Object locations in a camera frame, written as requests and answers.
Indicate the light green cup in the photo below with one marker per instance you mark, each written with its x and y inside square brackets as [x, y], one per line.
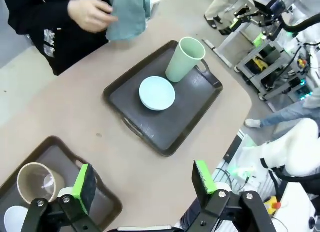
[178, 67]

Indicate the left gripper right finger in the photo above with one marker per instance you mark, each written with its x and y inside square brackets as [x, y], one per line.
[203, 179]

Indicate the yellow red emergency stop button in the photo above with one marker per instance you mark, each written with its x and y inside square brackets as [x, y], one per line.
[301, 62]
[271, 203]

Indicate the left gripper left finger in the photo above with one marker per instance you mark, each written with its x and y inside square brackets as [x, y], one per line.
[83, 184]

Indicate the grey metal floor rail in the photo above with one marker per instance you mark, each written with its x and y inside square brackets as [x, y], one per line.
[211, 45]

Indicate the white device with green light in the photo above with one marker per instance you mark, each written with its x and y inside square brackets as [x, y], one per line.
[243, 170]

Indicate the person in black sweatshirt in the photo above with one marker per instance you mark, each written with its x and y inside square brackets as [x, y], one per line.
[70, 50]

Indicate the yellow tool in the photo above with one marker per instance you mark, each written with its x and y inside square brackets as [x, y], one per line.
[260, 63]

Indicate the brown cup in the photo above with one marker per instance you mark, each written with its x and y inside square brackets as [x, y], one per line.
[30, 177]

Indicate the black computer with lit fans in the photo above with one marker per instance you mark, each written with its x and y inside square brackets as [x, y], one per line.
[303, 89]

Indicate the bystander in blue jeans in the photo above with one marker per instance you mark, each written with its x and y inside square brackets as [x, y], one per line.
[282, 116]

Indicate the black-sleeved right forearm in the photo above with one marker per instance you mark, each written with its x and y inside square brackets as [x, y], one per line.
[37, 12]

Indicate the teal cloth mat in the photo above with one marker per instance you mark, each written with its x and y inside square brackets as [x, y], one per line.
[127, 17]

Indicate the bystander in beige trousers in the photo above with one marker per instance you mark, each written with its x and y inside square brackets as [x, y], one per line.
[220, 5]

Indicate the white bowl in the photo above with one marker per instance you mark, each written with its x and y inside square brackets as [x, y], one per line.
[12, 217]

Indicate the light blue bowl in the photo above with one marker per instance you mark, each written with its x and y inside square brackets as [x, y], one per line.
[157, 93]

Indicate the aluminium equipment cart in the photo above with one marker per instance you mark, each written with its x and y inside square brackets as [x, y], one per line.
[243, 65]

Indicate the person's right hand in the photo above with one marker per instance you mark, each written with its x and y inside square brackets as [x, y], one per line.
[87, 15]

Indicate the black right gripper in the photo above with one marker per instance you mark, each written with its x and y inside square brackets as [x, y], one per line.
[271, 11]

